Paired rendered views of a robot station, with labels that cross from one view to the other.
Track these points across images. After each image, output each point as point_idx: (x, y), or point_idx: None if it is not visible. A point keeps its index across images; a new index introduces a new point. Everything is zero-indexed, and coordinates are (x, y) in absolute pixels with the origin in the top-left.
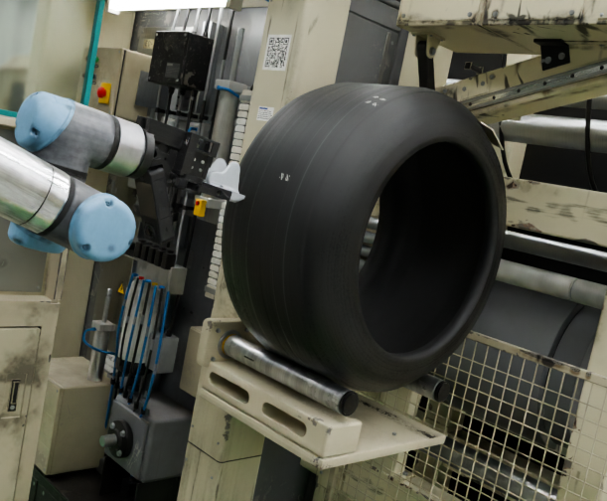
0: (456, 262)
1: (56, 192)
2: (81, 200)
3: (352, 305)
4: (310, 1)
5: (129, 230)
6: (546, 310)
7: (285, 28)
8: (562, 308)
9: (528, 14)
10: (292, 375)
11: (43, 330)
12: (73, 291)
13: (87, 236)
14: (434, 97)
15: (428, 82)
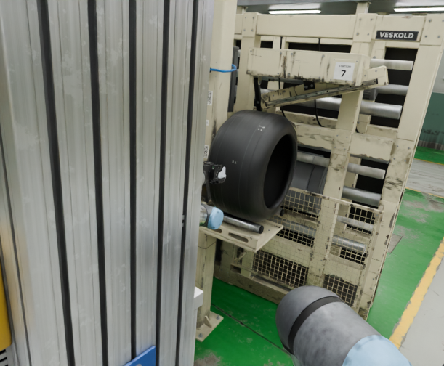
0: (278, 163)
1: (204, 215)
2: (209, 213)
3: (261, 200)
4: (219, 77)
5: (222, 217)
6: (304, 167)
7: (208, 88)
8: (309, 165)
9: (301, 76)
10: (237, 222)
11: None
12: None
13: (214, 224)
14: (277, 120)
15: (259, 93)
